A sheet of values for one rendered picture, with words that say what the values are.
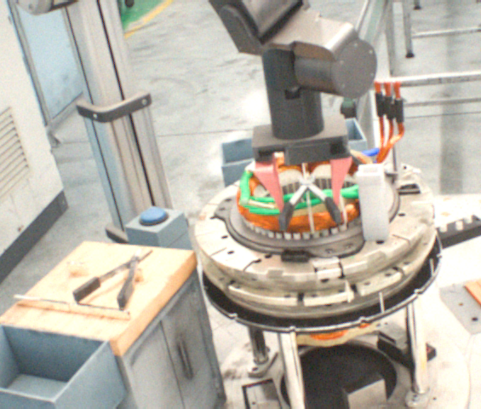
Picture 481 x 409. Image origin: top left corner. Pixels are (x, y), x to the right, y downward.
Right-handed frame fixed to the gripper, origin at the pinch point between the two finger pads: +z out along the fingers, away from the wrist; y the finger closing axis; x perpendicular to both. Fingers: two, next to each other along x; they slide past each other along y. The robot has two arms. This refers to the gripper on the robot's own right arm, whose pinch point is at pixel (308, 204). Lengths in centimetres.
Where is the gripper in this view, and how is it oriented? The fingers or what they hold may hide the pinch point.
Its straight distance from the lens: 87.1
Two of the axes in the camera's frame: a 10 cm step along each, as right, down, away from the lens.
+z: 1.6, 8.9, 4.3
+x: 0.4, -4.4, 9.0
